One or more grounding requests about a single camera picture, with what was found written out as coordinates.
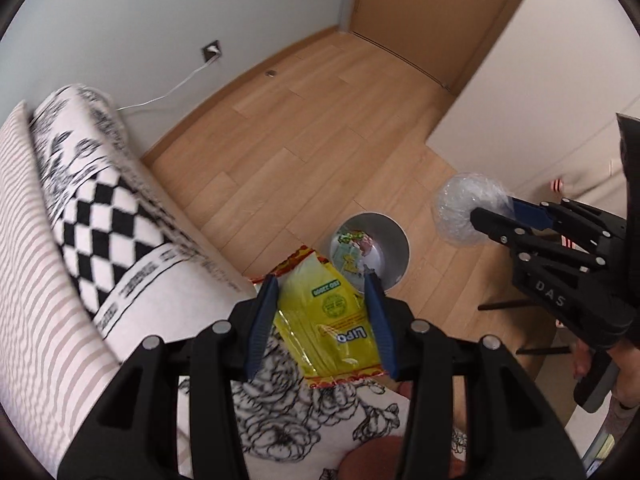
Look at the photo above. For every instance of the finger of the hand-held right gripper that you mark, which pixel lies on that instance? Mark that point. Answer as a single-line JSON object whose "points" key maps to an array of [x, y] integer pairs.
{"points": [[500, 227], [530, 212]]}

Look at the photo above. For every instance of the white red-striped cloth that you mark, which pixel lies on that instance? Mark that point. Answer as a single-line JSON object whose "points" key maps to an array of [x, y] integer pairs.
{"points": [[557, 185]]}

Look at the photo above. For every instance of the wall socket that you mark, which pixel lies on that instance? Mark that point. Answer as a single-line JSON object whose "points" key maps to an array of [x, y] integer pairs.
{"points": [[211, 51]]}

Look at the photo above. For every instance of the person's right hand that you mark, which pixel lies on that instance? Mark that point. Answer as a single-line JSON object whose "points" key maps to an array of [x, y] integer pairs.
{"points": [[581, 360]]}

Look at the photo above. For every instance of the clear plastic wrap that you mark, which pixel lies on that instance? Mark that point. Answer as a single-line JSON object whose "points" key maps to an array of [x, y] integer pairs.
{"points": [[460, 210]]}

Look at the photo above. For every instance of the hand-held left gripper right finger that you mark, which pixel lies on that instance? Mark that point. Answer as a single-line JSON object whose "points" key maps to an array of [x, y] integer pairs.
{"points": [[382, 340]]}

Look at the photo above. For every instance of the yellow snack packet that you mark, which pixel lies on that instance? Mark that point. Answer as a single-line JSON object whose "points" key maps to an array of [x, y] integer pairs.
{"points": [[320, 320]]}

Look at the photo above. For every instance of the black metal stand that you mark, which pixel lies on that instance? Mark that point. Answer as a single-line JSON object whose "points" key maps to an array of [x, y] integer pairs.
{"points": [[500, 305]]}

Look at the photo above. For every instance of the pink striped blanket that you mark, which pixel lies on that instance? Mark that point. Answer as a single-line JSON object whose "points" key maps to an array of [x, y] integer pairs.
{"points": [[35, 260]]}

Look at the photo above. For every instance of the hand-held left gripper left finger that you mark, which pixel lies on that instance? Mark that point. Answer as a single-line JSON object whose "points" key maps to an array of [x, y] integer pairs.
{"points": [[262, 330]]}

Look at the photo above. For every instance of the wooden door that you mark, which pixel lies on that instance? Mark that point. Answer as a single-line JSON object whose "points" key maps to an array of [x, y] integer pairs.
{"points": [[425, 10]]}

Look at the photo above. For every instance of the round metal bin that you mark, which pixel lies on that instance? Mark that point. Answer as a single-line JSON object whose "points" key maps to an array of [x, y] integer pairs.
{"points": [[392, 250]]}

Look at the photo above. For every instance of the white wardrobe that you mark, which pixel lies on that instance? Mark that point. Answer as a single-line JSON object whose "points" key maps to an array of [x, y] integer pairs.
{"points": [[550, 85]]}

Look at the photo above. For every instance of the person's right forearm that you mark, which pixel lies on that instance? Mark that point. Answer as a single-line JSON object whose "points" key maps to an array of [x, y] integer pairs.
{"points": [[627, 375]]}

